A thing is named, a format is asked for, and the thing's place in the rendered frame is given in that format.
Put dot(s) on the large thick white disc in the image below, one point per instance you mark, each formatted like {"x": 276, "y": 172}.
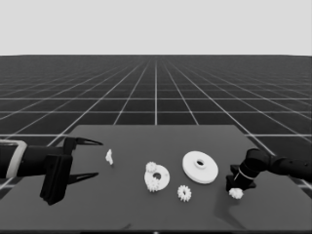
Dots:
{"x": 208, "y": 172}

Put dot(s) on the small white gear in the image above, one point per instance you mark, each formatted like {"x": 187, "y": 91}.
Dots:
{"x": 153, "y": 167}
{"x": 188, "y": 194}
{"x": 239, "y": 194}
{"x": 155, "y": 186}

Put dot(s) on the white round carrier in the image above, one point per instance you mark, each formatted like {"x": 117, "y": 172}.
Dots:
{"x": 163, "y": 182}

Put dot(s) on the small white T-shaped piece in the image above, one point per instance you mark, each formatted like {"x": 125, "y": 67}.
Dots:
{"x": 109, "y": 157}

